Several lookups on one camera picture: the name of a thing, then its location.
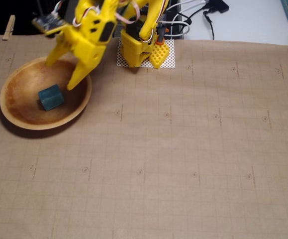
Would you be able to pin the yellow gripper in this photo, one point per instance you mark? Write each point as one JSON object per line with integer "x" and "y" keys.
{"x": 82, "y": 47}

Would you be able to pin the blue rectangular block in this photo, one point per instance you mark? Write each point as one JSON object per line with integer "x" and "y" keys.
{"x": 51, "y": 98}

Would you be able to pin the round wooden bowl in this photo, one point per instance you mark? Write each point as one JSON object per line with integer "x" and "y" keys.
{"x": 22, "y": 107}

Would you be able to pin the wooden clothespin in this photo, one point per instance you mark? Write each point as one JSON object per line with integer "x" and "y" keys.
{"x": 9, "y": 27}

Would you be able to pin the black orange clamp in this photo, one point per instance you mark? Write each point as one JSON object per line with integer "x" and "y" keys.
{"x": 160, "y": 42}

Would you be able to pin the white mesh mat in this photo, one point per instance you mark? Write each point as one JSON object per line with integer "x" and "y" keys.
{"x": 169, "y": 63}

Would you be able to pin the black power adapter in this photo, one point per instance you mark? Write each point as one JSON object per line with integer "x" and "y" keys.
{"x": 220, "y": 6}

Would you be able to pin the brown grid paper mat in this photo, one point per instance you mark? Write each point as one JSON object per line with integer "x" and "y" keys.
{"x": 208, "y": 149}

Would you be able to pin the small camera circuit board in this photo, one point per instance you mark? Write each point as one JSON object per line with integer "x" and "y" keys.
{"x": 48, "y": 23}

